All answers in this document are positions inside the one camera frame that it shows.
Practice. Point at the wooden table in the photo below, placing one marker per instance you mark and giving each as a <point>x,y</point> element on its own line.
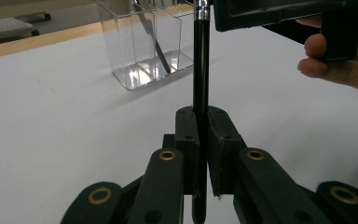
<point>28,43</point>

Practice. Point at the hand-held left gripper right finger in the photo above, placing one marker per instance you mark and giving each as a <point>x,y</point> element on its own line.
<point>223,149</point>

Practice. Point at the clear acrylic organizer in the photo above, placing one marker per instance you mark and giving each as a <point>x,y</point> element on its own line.
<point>124,46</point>

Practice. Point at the wheeled chair base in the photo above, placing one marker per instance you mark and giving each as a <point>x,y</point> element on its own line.
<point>6,27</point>

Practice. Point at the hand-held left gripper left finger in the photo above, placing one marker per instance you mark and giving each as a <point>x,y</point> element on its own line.
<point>186,140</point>

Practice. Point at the white table board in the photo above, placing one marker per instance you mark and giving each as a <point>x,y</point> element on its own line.
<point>43,124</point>

